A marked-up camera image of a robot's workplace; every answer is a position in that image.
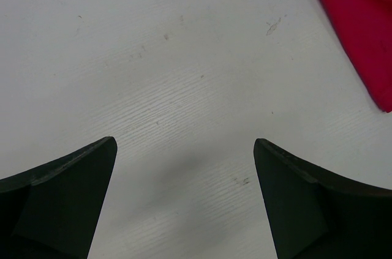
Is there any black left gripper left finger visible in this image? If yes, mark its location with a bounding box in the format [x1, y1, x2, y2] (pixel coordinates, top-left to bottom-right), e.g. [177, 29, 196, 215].
[1, 137, 118, 258]

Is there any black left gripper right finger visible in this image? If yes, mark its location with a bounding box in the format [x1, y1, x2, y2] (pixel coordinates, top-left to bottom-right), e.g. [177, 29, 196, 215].
[254, 138, 391, 258]

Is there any red t-shirt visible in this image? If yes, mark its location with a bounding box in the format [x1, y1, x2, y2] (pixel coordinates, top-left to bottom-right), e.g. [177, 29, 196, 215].
[319, 0, 391, 113]

